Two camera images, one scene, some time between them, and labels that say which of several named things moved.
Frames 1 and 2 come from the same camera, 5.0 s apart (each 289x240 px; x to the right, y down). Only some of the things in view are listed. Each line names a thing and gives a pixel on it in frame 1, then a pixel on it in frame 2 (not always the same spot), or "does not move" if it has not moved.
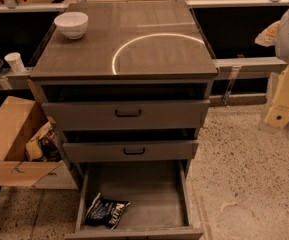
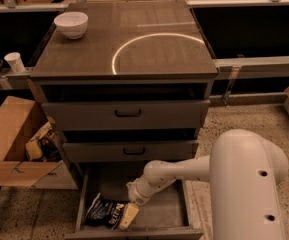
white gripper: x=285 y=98 → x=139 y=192
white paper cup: x=15 y=61 does not move
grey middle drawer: x=131 y=150 does not move
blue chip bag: x=105 y=212 does not move
